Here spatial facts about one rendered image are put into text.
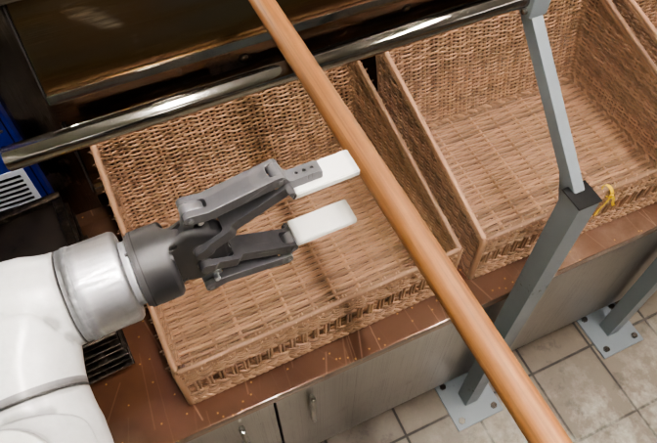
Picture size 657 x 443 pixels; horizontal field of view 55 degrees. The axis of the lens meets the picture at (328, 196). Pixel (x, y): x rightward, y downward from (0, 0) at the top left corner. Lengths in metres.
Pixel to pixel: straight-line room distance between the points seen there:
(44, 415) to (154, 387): 0.68
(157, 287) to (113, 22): 0.65
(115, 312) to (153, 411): 0.65
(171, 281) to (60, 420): 0.14
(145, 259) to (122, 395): 0.69
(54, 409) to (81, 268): 0.12
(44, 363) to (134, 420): 0.66
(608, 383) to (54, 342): 1.62
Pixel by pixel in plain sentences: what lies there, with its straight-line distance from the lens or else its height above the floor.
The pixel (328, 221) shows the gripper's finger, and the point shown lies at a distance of 0.67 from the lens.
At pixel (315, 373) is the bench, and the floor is 0.58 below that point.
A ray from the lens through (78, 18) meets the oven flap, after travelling 1.14.
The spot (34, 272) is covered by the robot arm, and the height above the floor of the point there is 1.24.
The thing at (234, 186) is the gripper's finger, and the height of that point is 1.26.
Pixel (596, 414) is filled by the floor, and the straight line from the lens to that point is 1.92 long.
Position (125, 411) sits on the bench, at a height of 0.58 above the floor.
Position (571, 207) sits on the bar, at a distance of 1.01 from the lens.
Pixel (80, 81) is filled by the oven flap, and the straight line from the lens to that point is 1.18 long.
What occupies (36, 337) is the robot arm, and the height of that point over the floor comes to 1.23.
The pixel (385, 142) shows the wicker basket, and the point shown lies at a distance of 1.29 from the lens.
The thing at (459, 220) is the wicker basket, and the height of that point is 0.70.
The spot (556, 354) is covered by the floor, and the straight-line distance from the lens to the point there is 1.95.
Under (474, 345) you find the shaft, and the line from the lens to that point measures 0.57.
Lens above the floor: 1.71
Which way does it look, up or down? 55 degrees down
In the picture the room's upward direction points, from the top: straight up
